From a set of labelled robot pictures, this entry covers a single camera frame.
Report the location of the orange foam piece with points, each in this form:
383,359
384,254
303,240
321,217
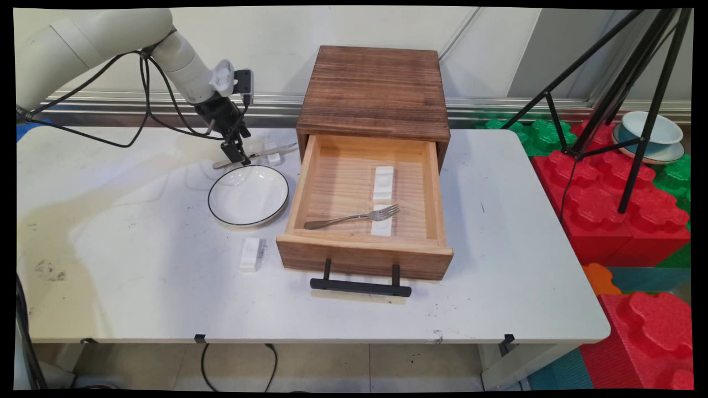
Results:
600,279

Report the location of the light blue ceramic bowl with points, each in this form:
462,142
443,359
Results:
661,132

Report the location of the green foam block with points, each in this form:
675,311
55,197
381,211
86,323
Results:
677,177
534,135

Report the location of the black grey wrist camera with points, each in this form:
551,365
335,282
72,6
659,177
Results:
244,83

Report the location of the light wooden drawer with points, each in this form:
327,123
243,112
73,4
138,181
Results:
365,254

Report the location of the black tripod stand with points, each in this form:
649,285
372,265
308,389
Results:
636,83

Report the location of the silver metal wall rail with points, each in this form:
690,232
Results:
498,108

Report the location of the silver metal fork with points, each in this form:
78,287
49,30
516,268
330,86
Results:
345,219

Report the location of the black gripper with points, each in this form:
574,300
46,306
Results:
218,113

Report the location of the large red foam block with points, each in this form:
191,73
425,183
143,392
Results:
603,210

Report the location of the white table leg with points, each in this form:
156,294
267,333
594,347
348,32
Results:
509,367

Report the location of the teal foam mat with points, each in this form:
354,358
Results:
647,279

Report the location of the silver metal table knife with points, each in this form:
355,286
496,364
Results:
276,150

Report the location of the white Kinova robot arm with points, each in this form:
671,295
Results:
99,30

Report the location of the dark wooden drawer cabinet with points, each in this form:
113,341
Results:
376,91

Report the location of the pale ceramic saucer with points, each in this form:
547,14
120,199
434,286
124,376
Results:
661,157

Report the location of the white plate black rim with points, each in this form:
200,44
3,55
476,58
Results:
248,196

